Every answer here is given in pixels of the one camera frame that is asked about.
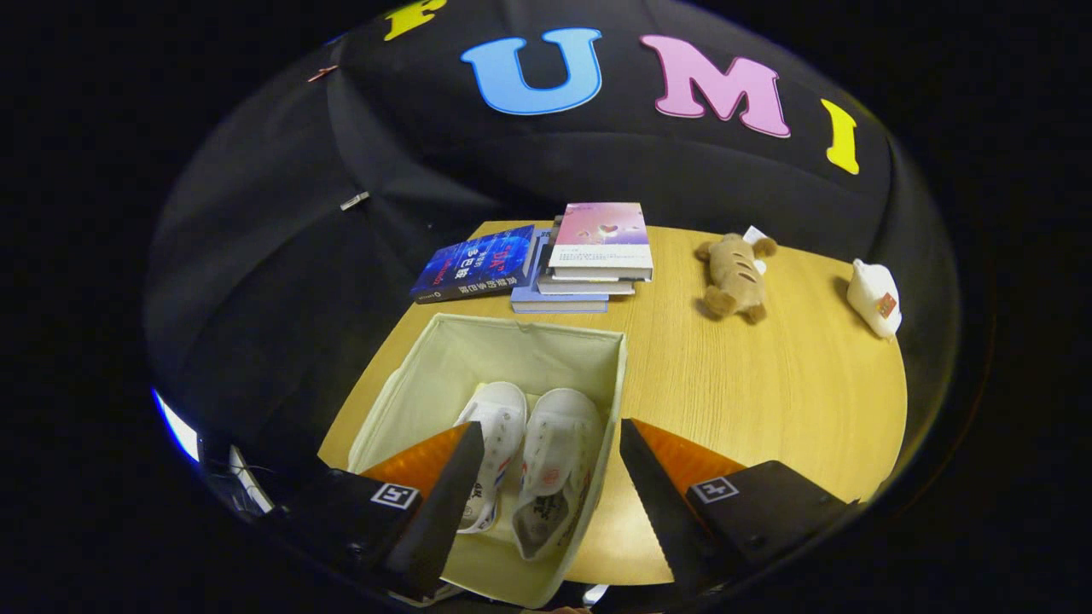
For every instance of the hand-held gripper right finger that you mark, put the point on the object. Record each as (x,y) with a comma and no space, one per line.
(661,512)

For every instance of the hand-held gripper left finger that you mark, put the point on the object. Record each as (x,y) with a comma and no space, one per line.
(444,512)

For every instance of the white canvas shoe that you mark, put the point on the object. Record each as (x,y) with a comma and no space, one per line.
(559,435)
(499,418)

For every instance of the green fabric storage box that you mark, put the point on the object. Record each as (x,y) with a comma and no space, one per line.
(495,350)

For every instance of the pale blue book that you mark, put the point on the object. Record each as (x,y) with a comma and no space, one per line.
(554,304)

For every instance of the dark cover book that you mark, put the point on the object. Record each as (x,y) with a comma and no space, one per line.
(589,287)

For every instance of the brown bread plush toy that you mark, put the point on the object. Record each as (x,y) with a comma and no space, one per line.
(734,277)

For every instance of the dark blue book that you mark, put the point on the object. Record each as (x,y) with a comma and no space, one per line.
(473,264)

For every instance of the lit computer screen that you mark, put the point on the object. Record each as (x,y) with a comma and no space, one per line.
(175,426)

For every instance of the white plush pouch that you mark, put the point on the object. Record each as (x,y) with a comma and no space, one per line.
(870,294)

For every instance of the silver cloth clip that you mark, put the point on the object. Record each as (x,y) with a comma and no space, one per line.
(354,200)

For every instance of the red cloth clip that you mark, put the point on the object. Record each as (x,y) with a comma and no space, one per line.
(322,73)

